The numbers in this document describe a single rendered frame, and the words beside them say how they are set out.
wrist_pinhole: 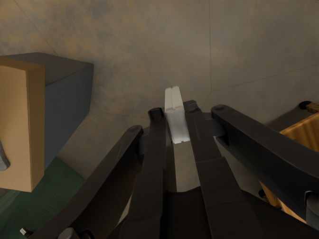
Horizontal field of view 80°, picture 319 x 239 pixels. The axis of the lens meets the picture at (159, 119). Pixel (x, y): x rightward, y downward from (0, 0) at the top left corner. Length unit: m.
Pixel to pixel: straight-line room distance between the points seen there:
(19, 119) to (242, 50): 1.13
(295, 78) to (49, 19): 1.47
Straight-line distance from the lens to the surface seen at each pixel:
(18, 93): 0.56
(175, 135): 0.15
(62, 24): 1.23
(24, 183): 0.71
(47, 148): 0.75
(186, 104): 0.17
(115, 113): 1.24
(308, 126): 1.45
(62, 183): 1.39
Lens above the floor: 1.15
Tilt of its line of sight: 67 degrees down
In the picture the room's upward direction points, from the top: 169 degrees clockwise
